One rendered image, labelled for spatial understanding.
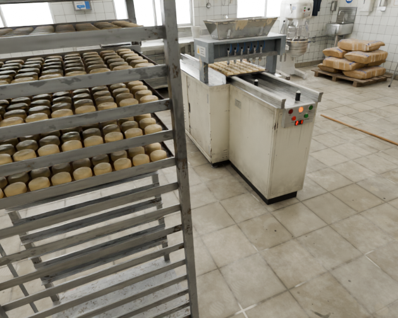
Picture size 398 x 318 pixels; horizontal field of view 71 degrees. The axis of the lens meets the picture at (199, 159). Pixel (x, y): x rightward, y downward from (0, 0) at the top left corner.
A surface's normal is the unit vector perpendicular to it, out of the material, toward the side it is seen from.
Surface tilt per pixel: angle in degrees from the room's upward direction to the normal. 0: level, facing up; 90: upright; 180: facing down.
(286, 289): 0
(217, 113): 90
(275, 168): 90
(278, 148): 90
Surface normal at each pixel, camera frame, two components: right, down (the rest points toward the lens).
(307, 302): -0.04, -0.87
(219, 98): 0.35, 0.46
